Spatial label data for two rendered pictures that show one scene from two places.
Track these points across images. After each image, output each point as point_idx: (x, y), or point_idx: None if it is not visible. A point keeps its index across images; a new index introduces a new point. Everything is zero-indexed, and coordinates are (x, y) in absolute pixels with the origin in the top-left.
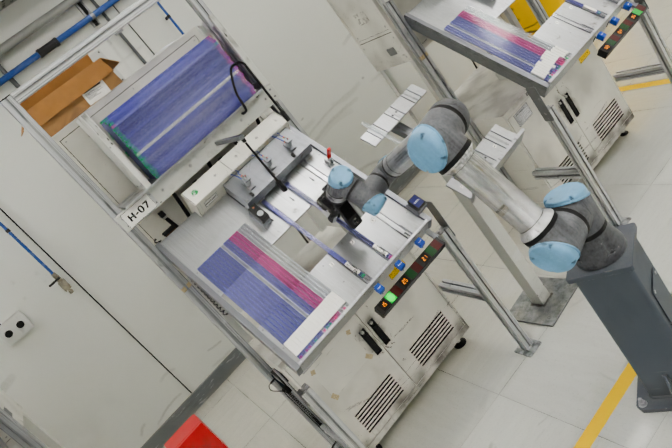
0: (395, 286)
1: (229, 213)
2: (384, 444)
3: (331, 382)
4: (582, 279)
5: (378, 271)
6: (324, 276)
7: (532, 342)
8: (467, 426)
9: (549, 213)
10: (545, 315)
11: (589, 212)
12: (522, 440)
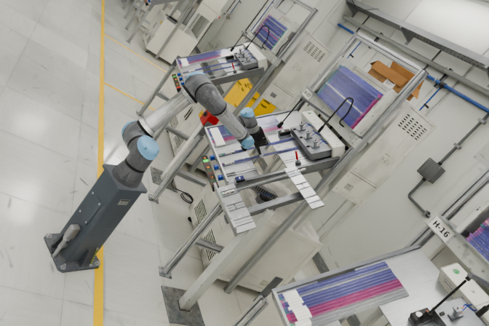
0: (209, 164)
1: None
2: (190, 223)
3: None
4: None
5: (220, 160)
6: (235, 145)
7: (164, 272)
8: (159, 230)
9: (142, 122)
10: (171, 292)
11: (132, 145)
12: (128, 223)
